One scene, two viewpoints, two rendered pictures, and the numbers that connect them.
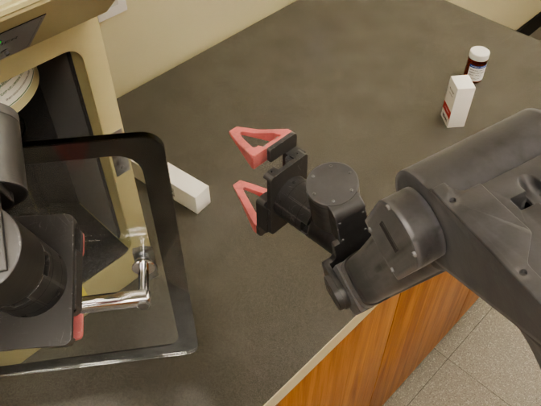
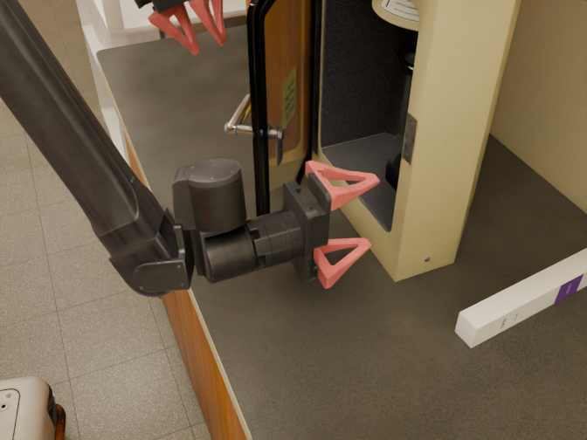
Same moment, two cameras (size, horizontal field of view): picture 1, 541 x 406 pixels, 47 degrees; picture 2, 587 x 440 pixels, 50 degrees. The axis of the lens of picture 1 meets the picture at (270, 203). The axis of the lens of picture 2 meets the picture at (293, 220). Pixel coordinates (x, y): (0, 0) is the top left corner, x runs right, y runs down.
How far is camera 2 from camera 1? 88 cm
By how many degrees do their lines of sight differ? 73
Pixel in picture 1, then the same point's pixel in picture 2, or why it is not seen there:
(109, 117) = (415, 98)
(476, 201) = not seen: outside the picture
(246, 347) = (265, 324)
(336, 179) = (213, 172)
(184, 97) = not seen: outside the picture
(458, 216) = not seen: outside the picture
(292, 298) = (300, 380)
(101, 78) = (423, 58)
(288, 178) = (293, 210)
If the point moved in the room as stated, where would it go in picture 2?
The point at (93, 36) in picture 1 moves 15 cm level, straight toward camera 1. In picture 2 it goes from (431, 13) to (299, 9)
